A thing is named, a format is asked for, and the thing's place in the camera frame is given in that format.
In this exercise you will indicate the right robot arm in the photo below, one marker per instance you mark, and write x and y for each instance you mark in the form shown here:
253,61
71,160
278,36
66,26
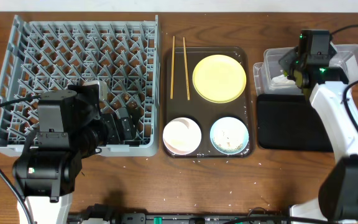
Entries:
337,200

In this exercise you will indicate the dark brown serving tray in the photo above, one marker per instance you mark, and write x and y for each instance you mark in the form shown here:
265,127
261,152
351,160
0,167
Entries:
203,112

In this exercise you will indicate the light blue bowl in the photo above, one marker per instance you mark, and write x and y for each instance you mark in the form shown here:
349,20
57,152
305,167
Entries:
229,122

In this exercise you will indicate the white paper napkin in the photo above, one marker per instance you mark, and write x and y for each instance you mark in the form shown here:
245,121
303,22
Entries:
281,80

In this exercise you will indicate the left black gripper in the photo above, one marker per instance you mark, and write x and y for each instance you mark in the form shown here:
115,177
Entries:
112,129

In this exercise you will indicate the wooden chopstick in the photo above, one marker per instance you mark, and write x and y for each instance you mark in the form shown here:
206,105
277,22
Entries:
172,68
186,70

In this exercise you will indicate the black rectangular tray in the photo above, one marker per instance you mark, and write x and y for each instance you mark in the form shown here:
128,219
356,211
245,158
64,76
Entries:
288,122

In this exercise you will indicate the white pink bowl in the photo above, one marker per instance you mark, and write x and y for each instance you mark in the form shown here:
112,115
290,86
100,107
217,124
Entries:
182,136

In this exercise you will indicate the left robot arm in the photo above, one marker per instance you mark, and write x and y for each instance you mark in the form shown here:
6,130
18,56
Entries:
71,128

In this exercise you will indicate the grey plastic dishwasher rack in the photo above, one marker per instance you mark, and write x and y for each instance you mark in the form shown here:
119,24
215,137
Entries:
50,55

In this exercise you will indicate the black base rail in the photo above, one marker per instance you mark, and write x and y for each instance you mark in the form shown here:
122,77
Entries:
99,213

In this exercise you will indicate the clear plastic waste bin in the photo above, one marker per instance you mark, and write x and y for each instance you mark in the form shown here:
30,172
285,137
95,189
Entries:
346,58

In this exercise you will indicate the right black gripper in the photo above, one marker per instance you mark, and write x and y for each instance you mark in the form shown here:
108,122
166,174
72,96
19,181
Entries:
285,60

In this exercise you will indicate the rice and nut shells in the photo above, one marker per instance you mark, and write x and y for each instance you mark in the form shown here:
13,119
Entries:
229,140

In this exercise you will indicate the yellow round plate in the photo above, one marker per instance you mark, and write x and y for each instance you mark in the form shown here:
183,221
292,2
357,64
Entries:
219,78

